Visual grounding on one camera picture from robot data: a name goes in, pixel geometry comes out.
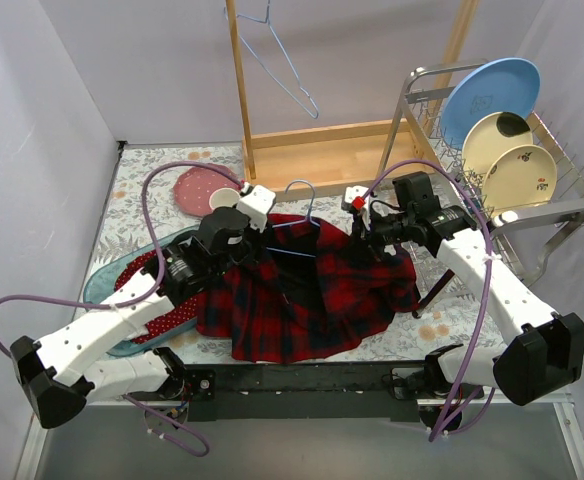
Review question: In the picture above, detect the wooden hanger stand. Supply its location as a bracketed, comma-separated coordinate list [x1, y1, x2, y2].
[224, 1, 479, 201]

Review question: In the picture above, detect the cream plate with flower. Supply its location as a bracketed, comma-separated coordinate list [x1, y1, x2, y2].
[481, 144, 558, 217]

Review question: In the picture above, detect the blue wire hanger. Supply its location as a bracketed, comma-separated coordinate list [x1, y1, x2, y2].
[269, 179, 320, 258]
[234, 1, 320, 120]

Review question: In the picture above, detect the pink dotted plate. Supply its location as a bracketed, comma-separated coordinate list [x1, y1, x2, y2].
[173, 164, 239, 217]

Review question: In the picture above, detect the blue plate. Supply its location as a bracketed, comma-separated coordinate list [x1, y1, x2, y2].
[439, 57, 541, 150]

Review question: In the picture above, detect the white mug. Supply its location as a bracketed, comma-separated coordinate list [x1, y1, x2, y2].
[209, 187, 241, 211]

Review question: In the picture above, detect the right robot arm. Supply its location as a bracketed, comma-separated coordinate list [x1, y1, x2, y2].
[342, 173, 584, 406]

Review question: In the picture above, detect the metal dish rack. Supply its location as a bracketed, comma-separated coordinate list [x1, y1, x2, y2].
[378, 59, 584, 285]

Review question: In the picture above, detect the cream plate black spot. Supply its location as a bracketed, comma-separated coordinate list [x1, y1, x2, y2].
[462, 112, 533, 175]

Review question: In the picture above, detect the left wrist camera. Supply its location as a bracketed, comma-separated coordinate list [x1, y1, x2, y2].
[236, 182, 276, 233]

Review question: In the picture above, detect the teal plastic tray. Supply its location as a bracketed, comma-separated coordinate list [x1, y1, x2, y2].
[83, 244, 197, 357]

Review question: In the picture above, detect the floral tablecloth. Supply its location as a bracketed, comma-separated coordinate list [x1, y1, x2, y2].
[74, 144, 531, 365]

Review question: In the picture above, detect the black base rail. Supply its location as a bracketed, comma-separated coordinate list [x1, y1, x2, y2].
[141, 359, 483, 424]

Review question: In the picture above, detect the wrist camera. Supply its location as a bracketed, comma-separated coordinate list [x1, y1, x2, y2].
[341, 185, 371, 222]
[236, 182, 276, 233]

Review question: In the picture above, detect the red polka dot cloth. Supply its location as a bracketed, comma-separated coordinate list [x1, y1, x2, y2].
[114, 250, 199, 345]

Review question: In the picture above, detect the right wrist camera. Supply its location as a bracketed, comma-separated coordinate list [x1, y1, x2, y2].
[341, 185, 371, 222]

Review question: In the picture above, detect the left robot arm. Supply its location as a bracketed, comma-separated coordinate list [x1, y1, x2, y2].
[9, 206, 268, 429]

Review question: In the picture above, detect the red plaid skirt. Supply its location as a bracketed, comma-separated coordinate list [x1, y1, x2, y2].
[196, 214, 420, 364]

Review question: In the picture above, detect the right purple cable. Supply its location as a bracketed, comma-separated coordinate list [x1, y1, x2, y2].
[366, 158, 497, 444]

